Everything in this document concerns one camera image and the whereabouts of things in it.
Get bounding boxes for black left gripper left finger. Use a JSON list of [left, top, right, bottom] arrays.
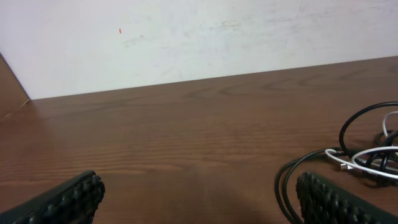
[[1, 170, 105, 224]]

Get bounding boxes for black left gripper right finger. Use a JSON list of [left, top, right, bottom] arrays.
[[296, 172, 397, 224]]

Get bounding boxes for white charging cable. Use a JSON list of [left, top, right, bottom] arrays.
[[325, 111, 398, 180]]

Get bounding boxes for black USB-A cable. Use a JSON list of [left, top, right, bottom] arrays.
[[274, 101, 398, 224]]

